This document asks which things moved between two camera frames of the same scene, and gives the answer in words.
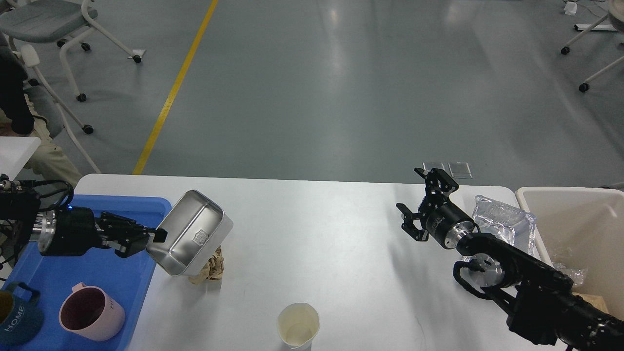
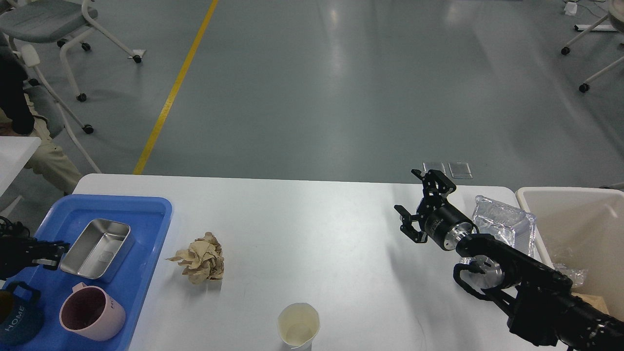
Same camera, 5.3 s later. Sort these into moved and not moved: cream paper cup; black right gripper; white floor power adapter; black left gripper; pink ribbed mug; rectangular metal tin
Moved: black left gripper; rectangular metal tin
Not moved: black right gripper; pink ribbed mug; white floor power adapter; cream paper cup
